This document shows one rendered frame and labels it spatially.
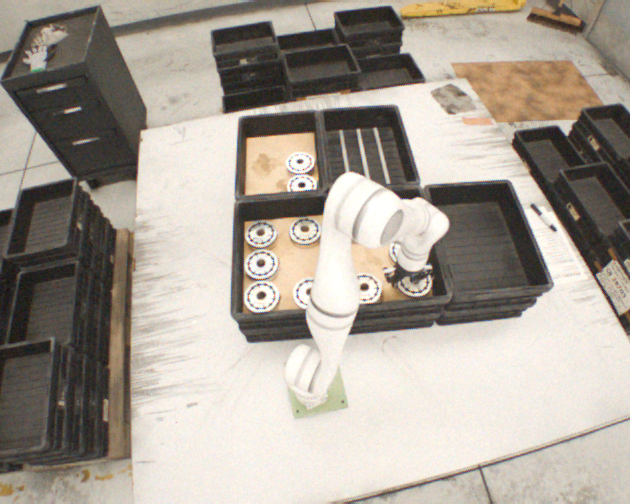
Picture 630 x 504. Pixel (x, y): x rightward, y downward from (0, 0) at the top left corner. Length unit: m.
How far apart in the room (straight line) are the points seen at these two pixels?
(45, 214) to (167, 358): 1.16
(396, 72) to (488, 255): 1.67
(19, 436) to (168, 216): 0.98
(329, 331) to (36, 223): 1.76
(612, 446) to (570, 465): 0.24
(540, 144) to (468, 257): 1.48
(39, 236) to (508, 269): 1.98
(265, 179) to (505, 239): 0.84
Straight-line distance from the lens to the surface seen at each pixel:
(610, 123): 2.89
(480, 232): 1.38
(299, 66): 2.56
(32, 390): 1.82
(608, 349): 1.54
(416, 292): 1.15
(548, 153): 2.64
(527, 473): 2.09
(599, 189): 2.43
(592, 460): 2.24
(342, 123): 1.58
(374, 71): 2.72
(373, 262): 1.23
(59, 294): 2.07
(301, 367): 0.85
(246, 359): 1.27
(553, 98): 3.59
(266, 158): 1.51
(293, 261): 1.23
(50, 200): 2.29
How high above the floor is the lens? 1.90
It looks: 59 degrees down
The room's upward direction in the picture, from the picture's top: 4 degrees counter-clockwise
